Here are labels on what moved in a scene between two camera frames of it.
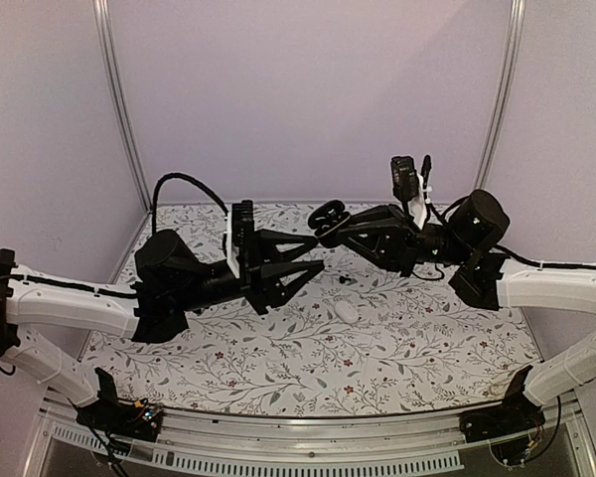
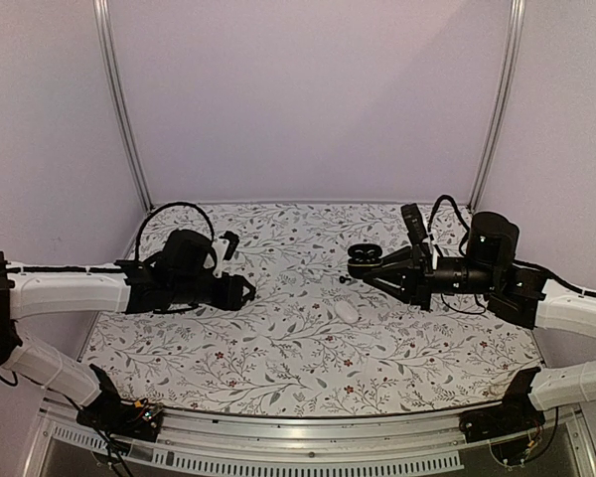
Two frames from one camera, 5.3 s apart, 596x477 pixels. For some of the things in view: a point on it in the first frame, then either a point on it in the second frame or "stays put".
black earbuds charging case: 326,220 to 363,258
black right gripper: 392,239 to 416,277
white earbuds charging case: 346,312 stays put
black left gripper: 261,283 to 229,298
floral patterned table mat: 368,340 stays put
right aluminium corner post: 502,94 stays put
